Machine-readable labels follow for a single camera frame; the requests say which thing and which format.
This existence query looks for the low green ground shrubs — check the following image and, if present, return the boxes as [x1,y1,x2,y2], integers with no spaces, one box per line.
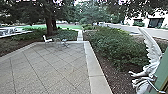
[13,27,80,42]

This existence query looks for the green hedge shrubs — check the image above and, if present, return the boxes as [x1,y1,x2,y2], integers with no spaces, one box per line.
[83,25,151,69]

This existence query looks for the white outdoor patio chair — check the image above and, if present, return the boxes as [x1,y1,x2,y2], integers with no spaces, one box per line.
[42,34,54,48]

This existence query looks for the large brown tree trunk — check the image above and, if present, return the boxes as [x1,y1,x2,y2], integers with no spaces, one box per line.
[44,13,58,37]

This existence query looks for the white winged angel statue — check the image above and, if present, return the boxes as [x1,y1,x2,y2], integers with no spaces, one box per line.
[128,27,164,94]

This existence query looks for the white building with windows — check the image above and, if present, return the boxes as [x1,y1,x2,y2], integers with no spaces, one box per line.
[124,11,168,30]

